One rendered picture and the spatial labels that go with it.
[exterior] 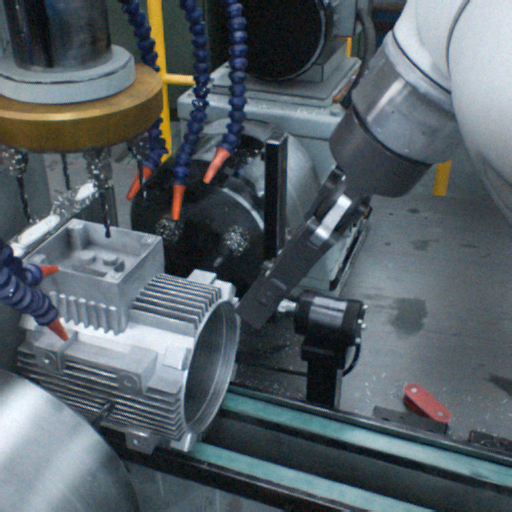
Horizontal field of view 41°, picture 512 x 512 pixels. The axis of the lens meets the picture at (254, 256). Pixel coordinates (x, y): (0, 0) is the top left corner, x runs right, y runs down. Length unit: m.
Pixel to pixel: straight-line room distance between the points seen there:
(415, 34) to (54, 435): 0.40
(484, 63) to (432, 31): 0.10
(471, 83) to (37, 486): 0.41
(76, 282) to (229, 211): 0.27
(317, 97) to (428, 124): 0.66
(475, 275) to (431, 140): 0.93
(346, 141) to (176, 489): 0.51
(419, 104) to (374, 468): 0.52
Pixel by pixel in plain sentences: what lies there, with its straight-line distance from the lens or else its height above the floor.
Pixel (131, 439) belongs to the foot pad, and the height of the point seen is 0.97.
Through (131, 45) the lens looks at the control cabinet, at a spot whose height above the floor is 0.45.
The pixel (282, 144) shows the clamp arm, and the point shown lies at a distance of 0.76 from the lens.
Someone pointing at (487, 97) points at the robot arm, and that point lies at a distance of 0.33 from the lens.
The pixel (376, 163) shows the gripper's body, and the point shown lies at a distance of 0.49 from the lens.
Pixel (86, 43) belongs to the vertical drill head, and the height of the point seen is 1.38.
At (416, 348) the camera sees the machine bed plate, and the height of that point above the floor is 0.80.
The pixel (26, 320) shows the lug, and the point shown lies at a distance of 0.80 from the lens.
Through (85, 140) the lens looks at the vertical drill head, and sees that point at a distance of 0.63.
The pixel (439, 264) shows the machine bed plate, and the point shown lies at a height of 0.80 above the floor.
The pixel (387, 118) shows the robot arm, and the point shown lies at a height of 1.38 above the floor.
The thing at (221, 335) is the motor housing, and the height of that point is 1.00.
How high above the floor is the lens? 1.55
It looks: 33 degrees down
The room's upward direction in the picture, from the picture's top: straight up
